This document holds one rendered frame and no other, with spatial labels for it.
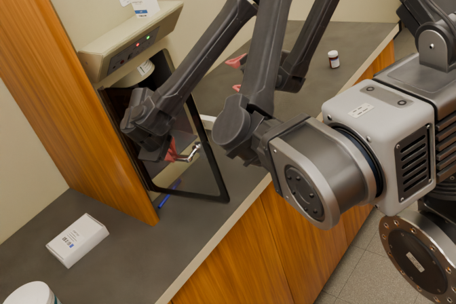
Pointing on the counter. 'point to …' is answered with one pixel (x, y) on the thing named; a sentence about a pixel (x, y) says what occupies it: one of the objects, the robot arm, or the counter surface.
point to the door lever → (186, 155)
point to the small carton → (144, 4)
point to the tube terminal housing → (100, 15)
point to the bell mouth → (145, 69)
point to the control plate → (132, 50)
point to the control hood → (127, 38)
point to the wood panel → (62, 98)
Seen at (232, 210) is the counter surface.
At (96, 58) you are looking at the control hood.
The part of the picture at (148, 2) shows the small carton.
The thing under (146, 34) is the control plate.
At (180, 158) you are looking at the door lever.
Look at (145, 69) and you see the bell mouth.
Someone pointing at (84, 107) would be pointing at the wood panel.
